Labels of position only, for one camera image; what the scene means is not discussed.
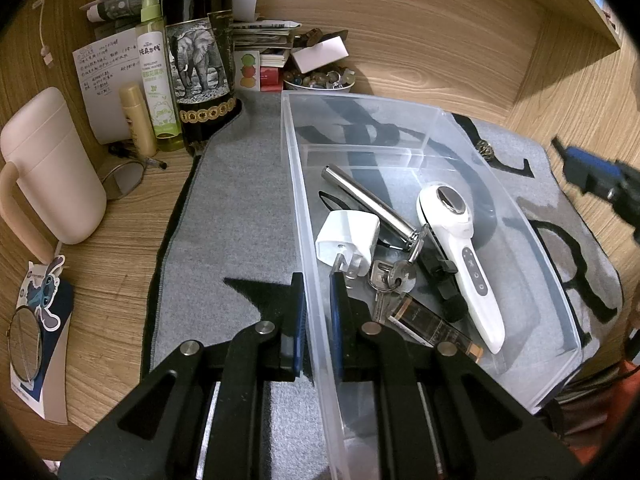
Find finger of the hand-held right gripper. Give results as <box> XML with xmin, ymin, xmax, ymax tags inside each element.
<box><xmin>551</xmin><ymin>136</ymin><xmax>640</xmax><ymax>242</ymax></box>

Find green spray bottle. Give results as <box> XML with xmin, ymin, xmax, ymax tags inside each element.
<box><xmin>136</xmin><ymin>0</ymin><xmax>185</xmax><ymax>153</ymax></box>

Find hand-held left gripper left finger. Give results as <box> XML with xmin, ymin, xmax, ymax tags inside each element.
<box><xmin>57</xmin><ymin>272</ymin><xmax>307</xmax><ymax>480</ymax></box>

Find round mirror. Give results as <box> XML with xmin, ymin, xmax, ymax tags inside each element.
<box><xmin>7</xmin><ymin>307</ymin><xmax>45</xmax><ymax>379</ymax></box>

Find small red box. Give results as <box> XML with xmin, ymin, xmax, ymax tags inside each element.
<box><xmin>260</xmin><ymin>65</ymin><xmax>286</xmax><ymax>92</ymax></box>

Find wooden shelf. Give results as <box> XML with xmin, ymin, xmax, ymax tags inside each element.
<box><xmin>555</xmin><ymin>0</ymin><xmax>626</xmax><ymax>52</ymax></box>

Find black pen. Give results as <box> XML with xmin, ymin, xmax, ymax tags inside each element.
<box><xmin>109</xmin><ymin>144</ymin><xmax>169</xmax><ymax>171</ymax></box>

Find small yellow bottle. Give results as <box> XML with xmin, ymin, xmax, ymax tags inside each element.
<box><xmin>118</xmin><ymin>84</ymin><xmax>159</xmax><ymax>158</ymax></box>

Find beige lidded mug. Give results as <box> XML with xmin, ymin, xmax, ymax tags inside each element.
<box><xmin>0</xmin><ymin>86</ymin><xmax>108</xmax><ymax>263</ymax></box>

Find small black device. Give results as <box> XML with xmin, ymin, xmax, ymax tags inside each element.
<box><xmin>417</xmin><ymin>245</ymin><xmax>467</xmax><ymax>322</ymax></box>

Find amber and black tube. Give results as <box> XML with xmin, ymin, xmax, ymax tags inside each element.
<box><xmin>387</xmin><ymin>294</ymin><xmax>483</xmax><ymax>364</ymax></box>

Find bunch of keys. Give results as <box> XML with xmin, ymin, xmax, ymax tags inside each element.
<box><xmin>369</xmin><ymin>225</ymin><xmax>431</xmax><ymax>323</ymax></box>

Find white charger plug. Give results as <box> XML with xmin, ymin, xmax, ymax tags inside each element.
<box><xmin>315</xmin><ymin>210</ymin><xmax>382</xmax><ymax>281</ymax></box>

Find red clothing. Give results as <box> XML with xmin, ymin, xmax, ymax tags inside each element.
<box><xmin>617</xmin><ymin>355</ymin><xmax>640</xmax><ymax>413</ymax></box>

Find silver metal tube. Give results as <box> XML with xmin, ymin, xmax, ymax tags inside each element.
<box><xmin>321</xmin><ymin>165</ymin><xmax>431</xmax><ymax>254</ymax></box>

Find white handheld massager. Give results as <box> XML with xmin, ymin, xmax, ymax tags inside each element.
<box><xmin>416</xmin><ymin>183</ymin><xmax>506</xmax><ymax>355</ymax></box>

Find dark wine bottle elephant label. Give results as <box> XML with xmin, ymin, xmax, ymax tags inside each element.
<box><xmin>162</xmin><ymin>0</ymin><xmax>243</xmax><ymax>157</ymax></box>

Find blue cartoon sticker card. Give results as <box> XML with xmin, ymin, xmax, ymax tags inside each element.
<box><xmin>10</xmin><ymin>255</ymin><xmax>75</xmax><ymax>426</ymax></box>

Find bowl of trinkets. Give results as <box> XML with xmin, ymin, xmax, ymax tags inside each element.
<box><xmin>282</xmin><ymin>66</ymin><xmax>357</xmax><ymax>95</ymax></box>

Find grey felt desk mat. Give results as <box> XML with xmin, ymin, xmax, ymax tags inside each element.
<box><xmin>140</xmin><ymin>91</ymin><xmax>623</xmax><ymax>480</ymax></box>

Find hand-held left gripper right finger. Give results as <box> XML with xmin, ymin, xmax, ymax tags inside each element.
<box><xmin>329</xmin><ymin>270</ymin><xmax>583</xmax><ymax>480</ymax></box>

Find clear plastic bin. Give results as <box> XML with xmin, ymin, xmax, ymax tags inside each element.
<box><xmin>280</xmin><ymin>91</ymin><xmax>586</xmax><ymax>480</ymax></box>

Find eyeglasses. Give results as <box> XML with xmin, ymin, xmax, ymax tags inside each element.
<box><xmin>100</xmin><ymin>157</ymin><xmax>152</xmax><ymax>202</ymax></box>

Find blank white card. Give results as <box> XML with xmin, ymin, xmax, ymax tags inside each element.
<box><xmin>291</xmin><ymin>36</ymin><xmax>349</xmax><ymax>74</ymax></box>

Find white handwritten note paper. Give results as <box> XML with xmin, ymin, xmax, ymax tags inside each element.
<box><xmin>72</xmin><ymin>35</ymin><xmax>144</xmax><ymax>143</ymax></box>

